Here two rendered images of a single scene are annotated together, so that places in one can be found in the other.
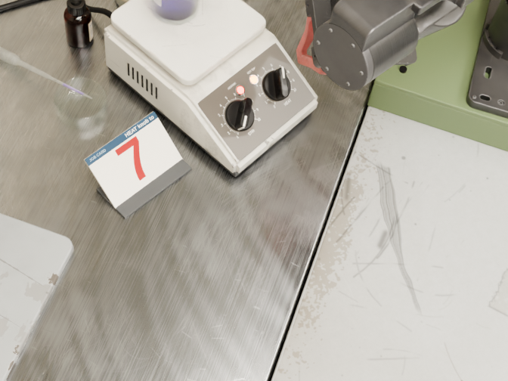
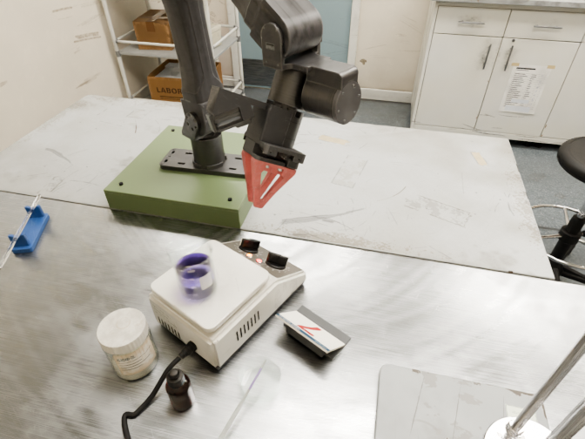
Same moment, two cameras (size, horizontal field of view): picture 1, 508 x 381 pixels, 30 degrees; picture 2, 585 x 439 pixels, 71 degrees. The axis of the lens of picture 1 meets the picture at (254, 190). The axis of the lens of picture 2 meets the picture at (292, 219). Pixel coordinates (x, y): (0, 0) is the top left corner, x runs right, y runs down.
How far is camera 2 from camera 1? 0.77 m
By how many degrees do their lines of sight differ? 55
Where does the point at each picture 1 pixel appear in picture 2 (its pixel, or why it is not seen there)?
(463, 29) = (198, 179)
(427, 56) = (218, 191)
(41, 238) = (387, 385)
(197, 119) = (285, 282)
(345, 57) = (351, 97)
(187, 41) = (233, 277)
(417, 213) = (308, 209)
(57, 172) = (323, 391)
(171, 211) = (336, 313)
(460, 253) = (327, 196)
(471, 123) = not seen: hidden behind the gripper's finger
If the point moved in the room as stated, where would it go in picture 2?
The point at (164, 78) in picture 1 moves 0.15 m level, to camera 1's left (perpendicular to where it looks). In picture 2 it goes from (258, 299) to (243, 408)
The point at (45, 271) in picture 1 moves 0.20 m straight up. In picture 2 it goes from (413, 376) to (451, 271)
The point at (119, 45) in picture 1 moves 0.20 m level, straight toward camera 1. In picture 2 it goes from (227, 331) to (377, 304)
